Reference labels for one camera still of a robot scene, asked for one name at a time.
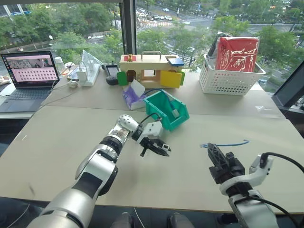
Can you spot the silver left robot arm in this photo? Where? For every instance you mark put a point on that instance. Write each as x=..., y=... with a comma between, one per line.
x=95, y=166

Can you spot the black handheld remote controller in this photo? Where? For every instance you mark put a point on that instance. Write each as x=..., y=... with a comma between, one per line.
x=111, y=73

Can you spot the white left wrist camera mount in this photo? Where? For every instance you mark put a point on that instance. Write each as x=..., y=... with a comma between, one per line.
x=153, y=129

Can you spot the clear plastic bag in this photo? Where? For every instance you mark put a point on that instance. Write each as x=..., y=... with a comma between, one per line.
x=89, y=58

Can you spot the red plastic bag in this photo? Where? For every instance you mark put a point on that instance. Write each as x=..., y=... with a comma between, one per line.
x=237, y=53

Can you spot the black flat item in basket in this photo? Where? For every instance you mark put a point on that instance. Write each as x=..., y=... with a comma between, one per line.
x=212, y=48

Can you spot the dark window frame pillar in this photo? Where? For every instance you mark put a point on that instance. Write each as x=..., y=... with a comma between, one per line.
x=128, y=26

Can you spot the clear plastic wrapper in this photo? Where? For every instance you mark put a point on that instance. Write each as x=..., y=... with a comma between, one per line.
x=267, y=110

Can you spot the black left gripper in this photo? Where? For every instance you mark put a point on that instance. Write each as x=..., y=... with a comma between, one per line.
x=148, y=142

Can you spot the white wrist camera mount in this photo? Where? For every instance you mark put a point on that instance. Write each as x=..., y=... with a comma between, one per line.
x=257, y=171
x=153, y=129

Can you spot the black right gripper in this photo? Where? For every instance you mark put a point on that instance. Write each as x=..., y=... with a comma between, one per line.
x=229, y=169

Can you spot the small white earbud case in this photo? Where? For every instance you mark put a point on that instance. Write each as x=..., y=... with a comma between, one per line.
x=72, y=83

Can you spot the white power strip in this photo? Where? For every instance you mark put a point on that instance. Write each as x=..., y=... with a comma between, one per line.
x=92, y=76

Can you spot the wooden lock box toy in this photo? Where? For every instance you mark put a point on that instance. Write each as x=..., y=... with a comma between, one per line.
x=147, y=69

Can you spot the clear water bottle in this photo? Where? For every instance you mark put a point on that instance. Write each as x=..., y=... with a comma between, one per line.
x=59, y=64

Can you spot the teal plastic bin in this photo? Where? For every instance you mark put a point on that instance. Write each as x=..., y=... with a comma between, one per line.
x=164, y=111

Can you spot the white charger block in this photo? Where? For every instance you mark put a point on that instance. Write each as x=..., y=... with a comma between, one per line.
x=82, y=75

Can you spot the purple tissue pack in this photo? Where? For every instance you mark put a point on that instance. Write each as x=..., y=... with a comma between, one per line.
x=133, y=97

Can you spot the white perforated plastic basket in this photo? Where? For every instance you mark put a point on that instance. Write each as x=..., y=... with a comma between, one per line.
x=225, y=80

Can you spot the small white coupler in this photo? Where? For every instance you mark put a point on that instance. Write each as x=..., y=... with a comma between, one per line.
x=167, y=147

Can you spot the open grey laptop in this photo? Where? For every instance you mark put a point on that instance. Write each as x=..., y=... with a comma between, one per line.
x=28, y=80

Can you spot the black monitor edge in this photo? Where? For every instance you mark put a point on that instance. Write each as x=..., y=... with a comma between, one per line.
x=292, y=88

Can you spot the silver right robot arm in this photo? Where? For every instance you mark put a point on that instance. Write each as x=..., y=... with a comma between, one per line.
x=254, y=211

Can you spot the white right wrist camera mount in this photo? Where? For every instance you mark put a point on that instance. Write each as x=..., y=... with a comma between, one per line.
x=257, y=171

